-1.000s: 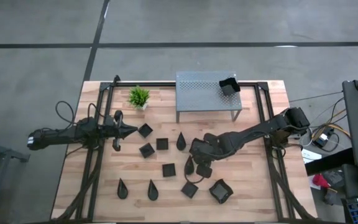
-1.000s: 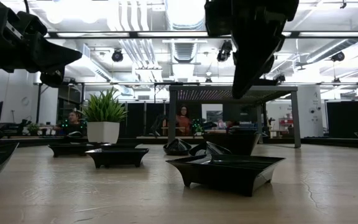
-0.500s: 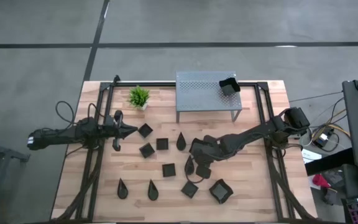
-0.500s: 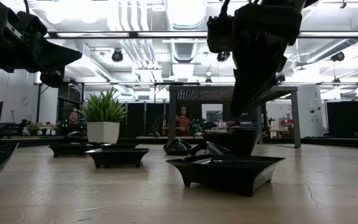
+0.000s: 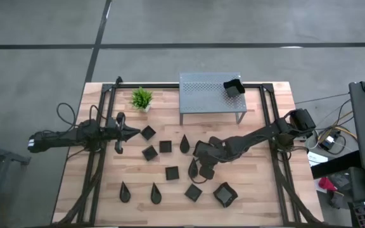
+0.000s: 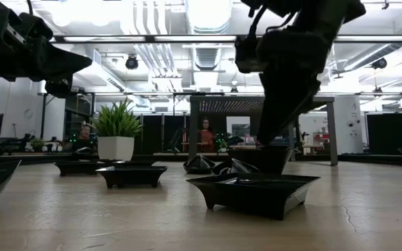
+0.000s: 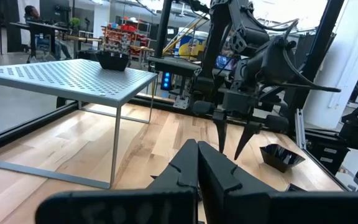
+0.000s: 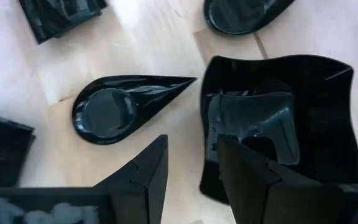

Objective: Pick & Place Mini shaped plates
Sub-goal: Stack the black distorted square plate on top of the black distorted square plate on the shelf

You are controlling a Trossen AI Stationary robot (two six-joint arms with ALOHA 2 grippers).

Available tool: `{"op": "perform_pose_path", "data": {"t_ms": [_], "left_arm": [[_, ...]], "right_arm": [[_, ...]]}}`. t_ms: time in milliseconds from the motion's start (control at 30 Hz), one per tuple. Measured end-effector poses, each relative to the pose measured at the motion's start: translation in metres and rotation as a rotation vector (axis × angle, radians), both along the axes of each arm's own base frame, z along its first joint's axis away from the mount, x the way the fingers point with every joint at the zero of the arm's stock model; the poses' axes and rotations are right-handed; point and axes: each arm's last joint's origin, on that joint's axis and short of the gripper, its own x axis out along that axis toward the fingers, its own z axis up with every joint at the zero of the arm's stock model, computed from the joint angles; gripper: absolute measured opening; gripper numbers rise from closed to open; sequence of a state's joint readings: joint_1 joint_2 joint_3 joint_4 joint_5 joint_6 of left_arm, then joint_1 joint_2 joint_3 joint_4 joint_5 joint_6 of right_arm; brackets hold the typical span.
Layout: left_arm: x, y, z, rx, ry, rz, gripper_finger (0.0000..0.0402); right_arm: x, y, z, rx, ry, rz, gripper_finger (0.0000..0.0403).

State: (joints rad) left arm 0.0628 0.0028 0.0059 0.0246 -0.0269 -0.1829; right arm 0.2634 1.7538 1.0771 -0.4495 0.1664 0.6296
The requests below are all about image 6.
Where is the white cylindrical column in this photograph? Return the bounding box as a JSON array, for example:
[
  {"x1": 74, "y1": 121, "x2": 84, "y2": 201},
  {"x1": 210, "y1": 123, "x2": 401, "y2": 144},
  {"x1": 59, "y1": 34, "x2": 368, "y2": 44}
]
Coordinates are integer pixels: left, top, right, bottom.
[{"x1": 333, "y1": 96, "x2": 364, "y2": 155}]

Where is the black partition panel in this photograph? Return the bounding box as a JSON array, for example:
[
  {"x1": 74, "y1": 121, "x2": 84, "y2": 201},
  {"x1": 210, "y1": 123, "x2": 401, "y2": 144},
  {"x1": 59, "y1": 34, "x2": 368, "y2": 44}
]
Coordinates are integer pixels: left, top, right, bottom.
[{"x1": 366, "y1": 112, "x2": 402, "y2": 157}]

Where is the black aluminium table frame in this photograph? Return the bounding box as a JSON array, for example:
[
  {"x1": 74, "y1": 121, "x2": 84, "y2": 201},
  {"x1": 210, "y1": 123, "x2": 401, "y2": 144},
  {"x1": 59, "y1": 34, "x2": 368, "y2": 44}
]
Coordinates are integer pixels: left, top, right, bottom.
[{"x1": 0, "y1": 153, "x2": 402, "y2": 167}]

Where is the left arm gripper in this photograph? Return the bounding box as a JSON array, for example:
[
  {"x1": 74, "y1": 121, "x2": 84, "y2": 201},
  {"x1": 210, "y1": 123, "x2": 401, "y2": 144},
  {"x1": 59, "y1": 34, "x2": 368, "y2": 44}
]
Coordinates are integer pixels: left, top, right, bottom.
[{"x1": 0, "y1": 0, "x2": 93, "y2": 98}]

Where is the small background potted plant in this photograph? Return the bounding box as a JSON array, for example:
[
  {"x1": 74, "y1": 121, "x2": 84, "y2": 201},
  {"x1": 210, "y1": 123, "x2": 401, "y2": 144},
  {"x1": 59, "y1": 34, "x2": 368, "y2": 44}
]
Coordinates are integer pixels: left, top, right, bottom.
[{"x1": 29, "y1": 137, "x2": 47, "y2": 153}]

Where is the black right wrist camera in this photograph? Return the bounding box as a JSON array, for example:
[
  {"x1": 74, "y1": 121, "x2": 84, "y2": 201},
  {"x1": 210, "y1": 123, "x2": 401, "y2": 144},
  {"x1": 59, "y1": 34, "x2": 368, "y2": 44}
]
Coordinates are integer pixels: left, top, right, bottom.
[{"x1": 234, "y1": 36, "x2": 262, "y2": 74}]

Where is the grey perforated metal shelf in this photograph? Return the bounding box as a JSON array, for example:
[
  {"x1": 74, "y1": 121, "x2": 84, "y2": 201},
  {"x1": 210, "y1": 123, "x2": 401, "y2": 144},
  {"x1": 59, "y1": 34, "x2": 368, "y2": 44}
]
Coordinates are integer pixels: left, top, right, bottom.
[{"x1": 188, "y1": 95, "x2": 339, "y2": 167}]

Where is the black ceiling spotlight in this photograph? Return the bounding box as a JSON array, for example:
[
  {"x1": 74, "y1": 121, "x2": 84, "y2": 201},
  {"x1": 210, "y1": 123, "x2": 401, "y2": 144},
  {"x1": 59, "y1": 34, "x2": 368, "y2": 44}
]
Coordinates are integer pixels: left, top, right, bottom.
[
  {"x1": 124, "y1": 54, "x2": 140, "y2": 70},
  {"x1": 371, "y1": 57, "x2": 389, "y2": 70}
]

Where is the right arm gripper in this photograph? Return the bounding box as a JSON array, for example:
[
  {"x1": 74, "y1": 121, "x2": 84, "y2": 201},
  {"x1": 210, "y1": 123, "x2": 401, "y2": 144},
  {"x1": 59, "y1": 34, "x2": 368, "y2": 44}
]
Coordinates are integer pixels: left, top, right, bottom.
[{"x1": 258, "y1": 29, "x2": 331, "y2": 146}]

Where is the black camera cable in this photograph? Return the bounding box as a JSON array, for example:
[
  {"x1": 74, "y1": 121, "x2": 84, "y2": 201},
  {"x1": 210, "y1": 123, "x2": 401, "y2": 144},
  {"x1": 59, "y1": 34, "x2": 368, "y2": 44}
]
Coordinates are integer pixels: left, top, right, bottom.
[{"x1": 248, "y1": 3, "x2": 270, "y2": 39}]

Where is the red storage rack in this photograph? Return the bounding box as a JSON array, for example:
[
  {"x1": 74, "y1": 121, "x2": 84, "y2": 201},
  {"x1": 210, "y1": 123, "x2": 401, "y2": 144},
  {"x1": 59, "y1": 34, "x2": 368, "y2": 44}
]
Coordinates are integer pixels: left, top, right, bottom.
[{"x1": 312, "y1": 130, "x2": 330, "y2": 147}]

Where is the black background rig frame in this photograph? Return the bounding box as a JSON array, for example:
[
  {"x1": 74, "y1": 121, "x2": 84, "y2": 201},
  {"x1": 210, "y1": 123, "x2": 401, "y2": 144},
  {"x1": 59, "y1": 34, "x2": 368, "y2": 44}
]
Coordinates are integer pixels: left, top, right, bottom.
[{"x1": 38, "y1": 91, "x2": 402, "y2": 140}]

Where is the green plant in white pot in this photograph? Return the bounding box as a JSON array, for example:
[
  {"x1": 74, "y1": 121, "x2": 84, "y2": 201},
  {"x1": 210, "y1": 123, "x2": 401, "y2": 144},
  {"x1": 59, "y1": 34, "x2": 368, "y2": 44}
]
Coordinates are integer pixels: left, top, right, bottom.
[{"x1": 88, "y1": 97, "x2": 144, "y2": 162}]

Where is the person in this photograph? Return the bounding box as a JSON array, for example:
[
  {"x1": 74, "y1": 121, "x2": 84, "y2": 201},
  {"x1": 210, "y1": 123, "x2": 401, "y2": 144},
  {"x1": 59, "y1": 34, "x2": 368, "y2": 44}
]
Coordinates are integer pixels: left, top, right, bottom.
[
  {"x1": 77, "y1": 123, "x2": 96, "y2": 151},
  {"x1": 197, "y1": 117, "x2": 216, "y2": 153}
]

